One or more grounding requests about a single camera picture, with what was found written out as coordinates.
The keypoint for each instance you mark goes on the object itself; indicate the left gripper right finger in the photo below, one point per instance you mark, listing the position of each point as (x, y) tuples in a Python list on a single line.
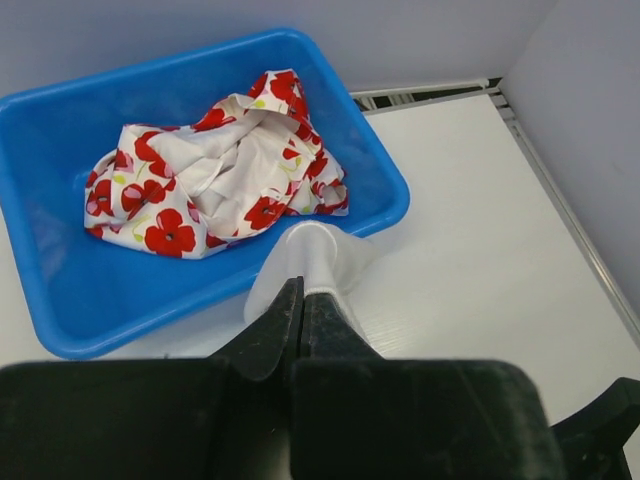
[(326, 333)]

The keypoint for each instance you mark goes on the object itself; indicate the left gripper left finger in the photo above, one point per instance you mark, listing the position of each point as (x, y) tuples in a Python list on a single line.
[(270, 344)]

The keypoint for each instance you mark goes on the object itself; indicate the red poppy floral skirt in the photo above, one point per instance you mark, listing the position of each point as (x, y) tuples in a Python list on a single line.
[(191, 191)]

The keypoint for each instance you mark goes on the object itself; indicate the blue plastic bin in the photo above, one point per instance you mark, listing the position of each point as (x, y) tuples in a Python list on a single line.
[(88, 297)]

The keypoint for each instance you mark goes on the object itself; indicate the aluminium right side rail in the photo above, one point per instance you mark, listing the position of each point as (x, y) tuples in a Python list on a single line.
[(587, 248)]

